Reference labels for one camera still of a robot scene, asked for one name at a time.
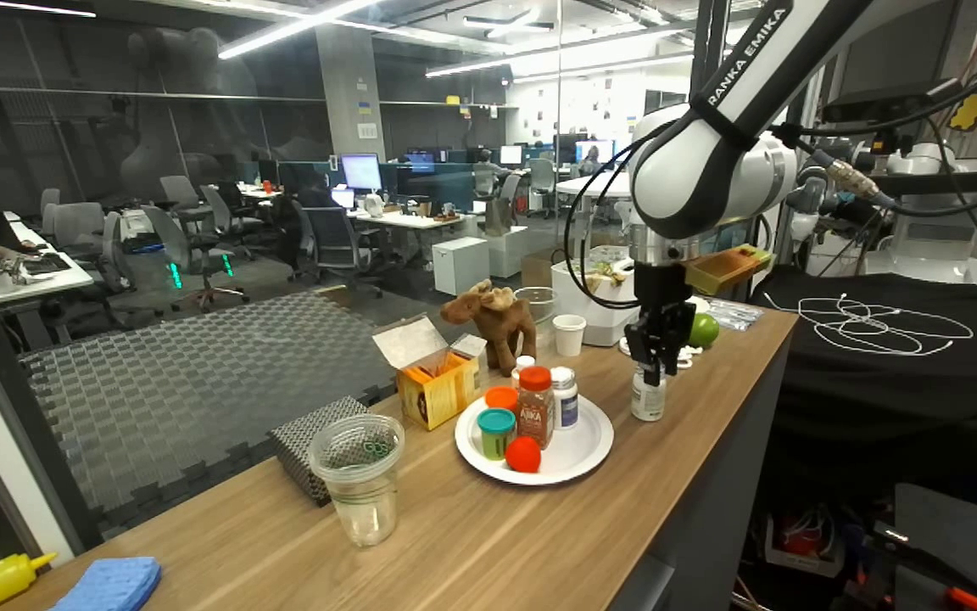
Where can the office desk with clutter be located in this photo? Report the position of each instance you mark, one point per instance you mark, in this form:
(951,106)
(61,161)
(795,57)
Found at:
(30,276)

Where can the white paper plate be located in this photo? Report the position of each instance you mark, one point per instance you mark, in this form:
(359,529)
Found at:
(576,454)

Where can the white countertop machine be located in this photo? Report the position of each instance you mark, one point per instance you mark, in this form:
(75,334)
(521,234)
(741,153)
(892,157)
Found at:
(600,312)

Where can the clear plastic cup green rim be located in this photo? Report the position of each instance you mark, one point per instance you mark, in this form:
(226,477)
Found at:
(532,300)

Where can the lit computer monitor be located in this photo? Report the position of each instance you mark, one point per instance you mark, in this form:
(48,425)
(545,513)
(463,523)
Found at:
(359,175)

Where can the orange lid dough container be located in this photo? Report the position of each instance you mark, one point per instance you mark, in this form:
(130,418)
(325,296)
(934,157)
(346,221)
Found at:
(499,395)

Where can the orange lid spice jar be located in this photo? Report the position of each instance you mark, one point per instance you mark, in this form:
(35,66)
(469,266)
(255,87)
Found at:
(532,408)

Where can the white pill bottle blue label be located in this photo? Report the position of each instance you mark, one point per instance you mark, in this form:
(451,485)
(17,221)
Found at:
(564,398)
(648,402)

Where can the black office chair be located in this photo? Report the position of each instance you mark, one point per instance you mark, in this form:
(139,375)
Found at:
(322,238)

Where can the blue cloth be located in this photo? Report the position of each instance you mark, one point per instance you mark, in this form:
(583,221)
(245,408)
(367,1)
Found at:
(102,581)

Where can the brown moose plush toy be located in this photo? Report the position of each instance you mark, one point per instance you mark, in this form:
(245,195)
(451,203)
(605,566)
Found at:
(499,325)

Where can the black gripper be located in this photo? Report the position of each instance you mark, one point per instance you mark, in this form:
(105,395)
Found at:
(661,294)

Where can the red ball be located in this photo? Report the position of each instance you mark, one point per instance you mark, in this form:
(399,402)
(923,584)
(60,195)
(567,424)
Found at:
(523,457)

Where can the grey concrete pillar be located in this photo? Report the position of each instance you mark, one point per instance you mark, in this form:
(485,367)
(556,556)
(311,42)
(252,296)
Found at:
(349,96)

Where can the white paper cup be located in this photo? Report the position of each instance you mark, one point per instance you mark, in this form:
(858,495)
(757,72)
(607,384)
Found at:
(567,337)

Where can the open yellow cardboard box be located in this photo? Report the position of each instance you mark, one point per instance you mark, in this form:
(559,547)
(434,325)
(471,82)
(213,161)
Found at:
(433,384)

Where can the teal lid dough container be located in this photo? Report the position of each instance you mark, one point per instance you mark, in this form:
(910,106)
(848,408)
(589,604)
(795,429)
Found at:
(495,433)

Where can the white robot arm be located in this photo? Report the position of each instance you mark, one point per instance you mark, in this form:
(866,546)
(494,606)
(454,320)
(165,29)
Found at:
(702,171)

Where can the green round object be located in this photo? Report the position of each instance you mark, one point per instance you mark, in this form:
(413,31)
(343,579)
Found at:
(705,330)

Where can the black cloth covered table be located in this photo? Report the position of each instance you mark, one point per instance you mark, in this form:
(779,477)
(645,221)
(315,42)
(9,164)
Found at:
(906,384)

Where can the small white plastic bottle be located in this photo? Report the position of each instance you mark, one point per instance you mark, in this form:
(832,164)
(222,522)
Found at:
(523,366)

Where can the white low cabinet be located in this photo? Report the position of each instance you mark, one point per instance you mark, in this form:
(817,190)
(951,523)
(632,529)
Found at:
(459,266)

